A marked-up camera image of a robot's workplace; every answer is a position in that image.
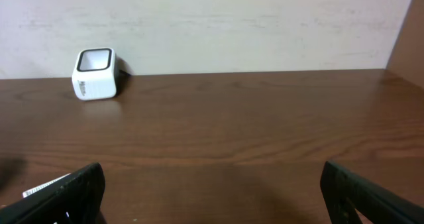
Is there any white barcode scanner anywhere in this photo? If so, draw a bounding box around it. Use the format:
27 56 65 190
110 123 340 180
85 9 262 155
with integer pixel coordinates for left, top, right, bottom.
72 47 119 101

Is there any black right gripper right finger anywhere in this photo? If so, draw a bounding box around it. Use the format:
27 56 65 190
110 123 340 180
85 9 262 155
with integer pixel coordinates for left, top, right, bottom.
320 161 423 224

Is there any white Panadol medicine box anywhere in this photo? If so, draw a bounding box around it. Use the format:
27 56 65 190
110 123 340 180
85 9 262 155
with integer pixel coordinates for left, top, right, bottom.
22 174 70 198

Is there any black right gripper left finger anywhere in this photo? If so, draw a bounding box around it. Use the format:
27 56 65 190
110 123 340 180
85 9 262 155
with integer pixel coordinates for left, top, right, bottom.
1 162 105 224

